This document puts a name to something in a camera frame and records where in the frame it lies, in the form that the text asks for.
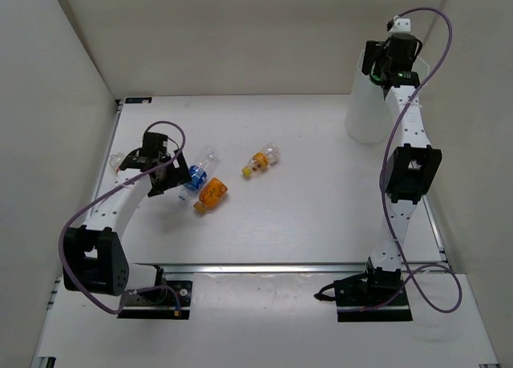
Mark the clear red-label cola bottle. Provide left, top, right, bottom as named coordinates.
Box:
left=108, top=152, right=125, bottom=173

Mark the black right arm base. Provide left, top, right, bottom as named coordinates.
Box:
left=314, top=261, right=413, bottom=323

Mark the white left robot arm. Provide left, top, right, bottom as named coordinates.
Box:
left=63, top=132, right=191, bottom=304

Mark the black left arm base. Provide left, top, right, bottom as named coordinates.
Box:
left=117, top=266, right=193, bottom=320

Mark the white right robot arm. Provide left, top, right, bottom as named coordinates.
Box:
left=360, top=32, right=442, bottom=304

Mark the white translucent bin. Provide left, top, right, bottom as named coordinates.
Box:
left=345, top=54, right=429, bottom=144

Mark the blue-label clear bottle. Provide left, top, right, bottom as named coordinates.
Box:
left=178, top=145, right=220, bottom=201

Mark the orange sea-buckthorn juice bottle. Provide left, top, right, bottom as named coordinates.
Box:
left=193, top=177, right=228, bottom=214

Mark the dark label sticker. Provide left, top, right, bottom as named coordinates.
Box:
left=123, top=97, right=153, bottom=104

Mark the small yellow-cap clear bottle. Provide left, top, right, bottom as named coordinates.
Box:
left=241, top=143, right=281, bottom=179

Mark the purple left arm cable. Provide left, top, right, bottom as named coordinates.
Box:
left=58, top=120, right=188, bottom=316

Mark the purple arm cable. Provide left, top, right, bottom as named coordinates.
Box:
left=58, top=120, right=188, bottom=316
left=337, top=7, right=463, bottom=314

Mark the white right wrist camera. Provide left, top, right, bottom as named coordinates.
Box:
left=386, top=16, right=411, bottom=34

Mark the aluminium table edge rail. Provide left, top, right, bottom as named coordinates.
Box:
left=129, top=263, right=366, bottom=278

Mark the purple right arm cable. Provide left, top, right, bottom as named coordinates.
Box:
left=337, top=7, right=463, bottom=314

